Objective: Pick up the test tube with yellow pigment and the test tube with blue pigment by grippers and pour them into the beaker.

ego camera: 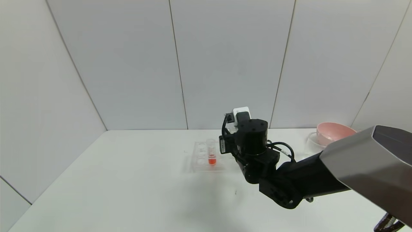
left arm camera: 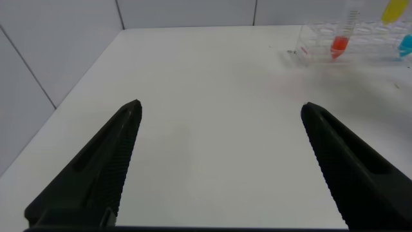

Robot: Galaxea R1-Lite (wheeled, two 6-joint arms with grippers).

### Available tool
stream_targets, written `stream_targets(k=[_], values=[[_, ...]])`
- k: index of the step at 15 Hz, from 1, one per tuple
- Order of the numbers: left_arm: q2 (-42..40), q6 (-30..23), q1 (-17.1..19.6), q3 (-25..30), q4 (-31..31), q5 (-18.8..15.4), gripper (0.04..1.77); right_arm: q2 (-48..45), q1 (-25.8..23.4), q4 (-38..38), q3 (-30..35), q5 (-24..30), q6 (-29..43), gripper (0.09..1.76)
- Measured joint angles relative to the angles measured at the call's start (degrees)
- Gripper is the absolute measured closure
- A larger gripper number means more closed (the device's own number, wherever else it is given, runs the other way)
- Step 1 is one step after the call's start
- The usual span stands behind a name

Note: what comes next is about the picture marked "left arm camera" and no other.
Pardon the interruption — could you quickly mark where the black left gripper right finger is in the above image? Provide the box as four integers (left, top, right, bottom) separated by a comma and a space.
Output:
300, 101, 412, 231

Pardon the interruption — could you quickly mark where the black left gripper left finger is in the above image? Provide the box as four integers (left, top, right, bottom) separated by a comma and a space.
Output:
24, 99, 143, 228

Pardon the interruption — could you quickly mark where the blue pigment test tube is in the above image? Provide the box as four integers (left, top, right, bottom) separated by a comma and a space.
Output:
397, 34, 412, 58

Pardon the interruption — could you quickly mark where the yellow pigment test tube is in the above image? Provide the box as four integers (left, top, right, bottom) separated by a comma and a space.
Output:
381, 0, 410, 25

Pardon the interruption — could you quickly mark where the red pigment test tube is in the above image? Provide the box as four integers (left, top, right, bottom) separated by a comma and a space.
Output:
330, 0, 363, 61

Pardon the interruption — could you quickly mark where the clear acrylic test tube rack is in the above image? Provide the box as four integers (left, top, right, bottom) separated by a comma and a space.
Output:
294, 19, 412, 67

